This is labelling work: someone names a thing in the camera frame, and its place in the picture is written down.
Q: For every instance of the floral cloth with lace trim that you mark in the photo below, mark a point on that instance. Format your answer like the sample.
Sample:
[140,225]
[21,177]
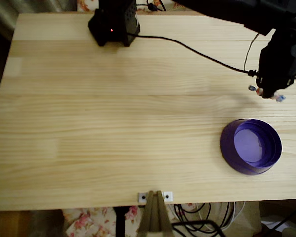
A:
[167,7]

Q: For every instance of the grey curtain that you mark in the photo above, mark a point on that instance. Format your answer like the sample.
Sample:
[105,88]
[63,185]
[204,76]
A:
[0,14]

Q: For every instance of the purple bowl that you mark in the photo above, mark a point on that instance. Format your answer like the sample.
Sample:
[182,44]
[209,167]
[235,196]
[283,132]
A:
[249,145]

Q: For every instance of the rose print fabric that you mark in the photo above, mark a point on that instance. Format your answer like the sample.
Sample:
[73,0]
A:
[88,222]

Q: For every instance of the white candy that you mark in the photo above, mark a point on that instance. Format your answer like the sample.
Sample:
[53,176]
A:
[279,98]

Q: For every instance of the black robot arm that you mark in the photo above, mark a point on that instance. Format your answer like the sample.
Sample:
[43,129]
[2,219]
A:
[236,11]

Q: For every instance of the black gripper camera mount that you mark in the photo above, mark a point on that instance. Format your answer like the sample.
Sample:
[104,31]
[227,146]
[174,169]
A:
[260,79]

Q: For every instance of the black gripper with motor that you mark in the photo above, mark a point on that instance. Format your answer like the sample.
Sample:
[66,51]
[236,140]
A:
[271,82]

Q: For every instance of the black table leg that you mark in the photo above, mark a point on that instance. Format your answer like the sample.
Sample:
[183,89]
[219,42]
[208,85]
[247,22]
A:
[120,222]

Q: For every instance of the metal mounting bracket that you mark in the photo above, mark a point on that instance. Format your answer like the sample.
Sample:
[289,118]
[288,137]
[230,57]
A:
[168,196]

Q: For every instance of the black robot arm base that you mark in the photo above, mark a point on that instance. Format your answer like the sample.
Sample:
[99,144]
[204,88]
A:
[113,24]

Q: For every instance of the camera stand post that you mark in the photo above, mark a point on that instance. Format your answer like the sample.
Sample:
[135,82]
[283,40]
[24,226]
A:
[154,217]

